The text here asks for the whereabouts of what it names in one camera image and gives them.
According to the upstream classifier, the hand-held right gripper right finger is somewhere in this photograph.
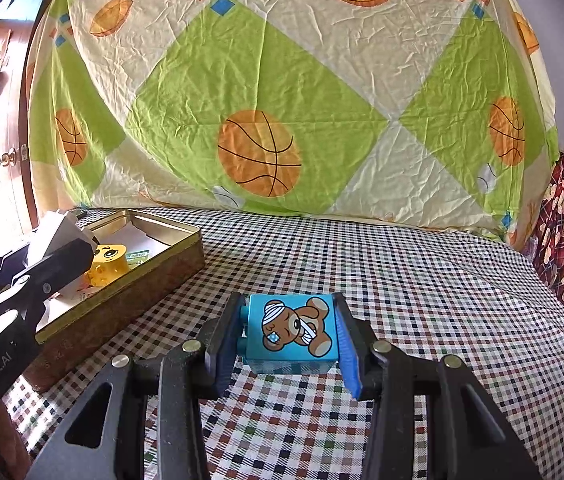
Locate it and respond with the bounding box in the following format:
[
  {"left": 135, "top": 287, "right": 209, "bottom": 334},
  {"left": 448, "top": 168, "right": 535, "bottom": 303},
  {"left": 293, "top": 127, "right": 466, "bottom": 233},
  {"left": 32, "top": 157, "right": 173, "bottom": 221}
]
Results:
[{"left": 329, "top": 291, "right": 543, "bottom": 480}]

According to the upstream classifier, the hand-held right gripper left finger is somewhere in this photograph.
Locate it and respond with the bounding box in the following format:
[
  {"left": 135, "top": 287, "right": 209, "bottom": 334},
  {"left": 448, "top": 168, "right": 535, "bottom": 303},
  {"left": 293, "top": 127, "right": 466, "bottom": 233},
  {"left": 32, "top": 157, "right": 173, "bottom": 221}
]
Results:
[{"left": 26, "top": 291, "right": 250, "bottom": 480}]

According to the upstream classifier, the white cube toy block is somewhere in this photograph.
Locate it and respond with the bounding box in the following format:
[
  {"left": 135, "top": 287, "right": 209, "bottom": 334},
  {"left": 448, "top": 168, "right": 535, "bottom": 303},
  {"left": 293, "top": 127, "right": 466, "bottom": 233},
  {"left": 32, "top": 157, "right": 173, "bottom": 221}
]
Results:
[{"left": 26, "top": 210, "right": 100, "bottom": 266}]

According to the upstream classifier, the yellow face toy block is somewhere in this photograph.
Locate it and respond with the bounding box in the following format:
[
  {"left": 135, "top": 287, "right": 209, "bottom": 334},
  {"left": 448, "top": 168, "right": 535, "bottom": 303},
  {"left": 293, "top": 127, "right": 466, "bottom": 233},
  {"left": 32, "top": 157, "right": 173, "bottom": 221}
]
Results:
[{"left": 84, "top": 242, "right": 130, "bottom": 288}]

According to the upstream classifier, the blue bear toy block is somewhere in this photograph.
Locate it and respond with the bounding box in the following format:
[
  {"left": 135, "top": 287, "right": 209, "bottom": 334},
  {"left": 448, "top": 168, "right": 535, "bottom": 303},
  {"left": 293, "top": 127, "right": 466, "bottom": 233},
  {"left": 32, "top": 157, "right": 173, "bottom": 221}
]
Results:
[{"left": 234, "top": 292, "right": 340, "bottom": 376}]

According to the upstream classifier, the gold tin box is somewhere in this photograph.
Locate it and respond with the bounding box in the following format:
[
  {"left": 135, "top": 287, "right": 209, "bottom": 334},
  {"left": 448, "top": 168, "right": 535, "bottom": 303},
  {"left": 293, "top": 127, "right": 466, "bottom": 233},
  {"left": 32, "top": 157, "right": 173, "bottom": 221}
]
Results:
[{"left": 24, "top": 207, "right": 207, "bottom": 393}]

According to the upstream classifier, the person's left forearm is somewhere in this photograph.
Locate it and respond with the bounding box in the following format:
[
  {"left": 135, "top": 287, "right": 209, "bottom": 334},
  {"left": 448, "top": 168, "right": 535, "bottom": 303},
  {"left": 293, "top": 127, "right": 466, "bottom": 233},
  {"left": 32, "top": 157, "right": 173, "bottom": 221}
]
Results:
[{"left": 0, "top": 400, "right": 38, "bottom": 480}]

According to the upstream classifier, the white paper liner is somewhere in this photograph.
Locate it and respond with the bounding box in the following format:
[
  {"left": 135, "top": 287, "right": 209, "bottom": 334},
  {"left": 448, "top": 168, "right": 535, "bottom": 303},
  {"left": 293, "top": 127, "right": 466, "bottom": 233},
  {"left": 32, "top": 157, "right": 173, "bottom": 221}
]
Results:
[{"left": 44, "top": 222, "right": 173, "bottom": 328}]

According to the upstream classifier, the checkered tablecloth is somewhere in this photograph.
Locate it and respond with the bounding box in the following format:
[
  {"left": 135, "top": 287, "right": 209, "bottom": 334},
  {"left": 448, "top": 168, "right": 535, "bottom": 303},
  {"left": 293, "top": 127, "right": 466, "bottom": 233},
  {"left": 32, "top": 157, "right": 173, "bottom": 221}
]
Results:
[{"left": 2, "top": 205, "right": 564, "bottom": 480}]

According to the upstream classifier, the brass door knob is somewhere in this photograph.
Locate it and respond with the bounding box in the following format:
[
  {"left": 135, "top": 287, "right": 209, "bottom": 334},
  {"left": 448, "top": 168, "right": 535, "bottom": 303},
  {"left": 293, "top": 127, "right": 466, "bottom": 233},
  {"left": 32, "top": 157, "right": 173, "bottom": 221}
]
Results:
[{"left": 0, "top": 147, "right": 28, "bottom": 167}]

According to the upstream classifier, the basketball print sheet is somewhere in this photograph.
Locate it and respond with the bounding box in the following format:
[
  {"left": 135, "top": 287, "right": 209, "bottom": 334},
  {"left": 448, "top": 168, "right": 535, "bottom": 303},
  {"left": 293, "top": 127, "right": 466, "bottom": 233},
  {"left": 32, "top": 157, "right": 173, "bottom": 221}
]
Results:
[{"left": 27, "top": 0, "right": 560, "bottom": 243}]

